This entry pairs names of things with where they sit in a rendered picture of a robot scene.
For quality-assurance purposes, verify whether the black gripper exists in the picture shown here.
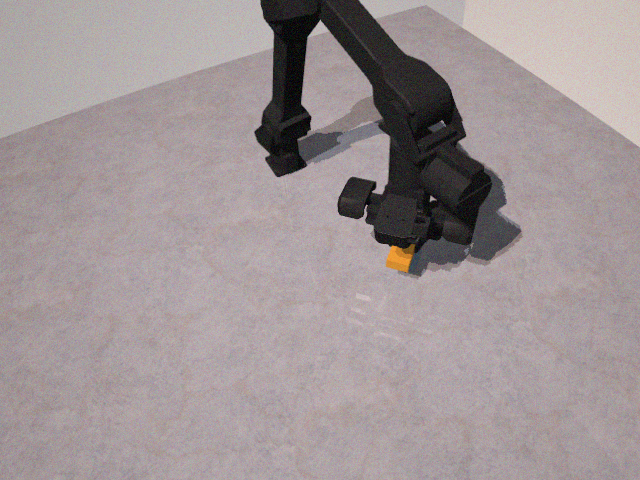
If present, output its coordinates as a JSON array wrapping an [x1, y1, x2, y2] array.
[[337, 171, 480, 246]]

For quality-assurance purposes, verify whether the orange rectangular bar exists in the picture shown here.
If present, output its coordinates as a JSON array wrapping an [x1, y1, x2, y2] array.
[[386, 244, 415, 273]]

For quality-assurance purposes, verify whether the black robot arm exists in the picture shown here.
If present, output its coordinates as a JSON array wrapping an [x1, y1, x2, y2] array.
[[255, 0, 493, 249]]

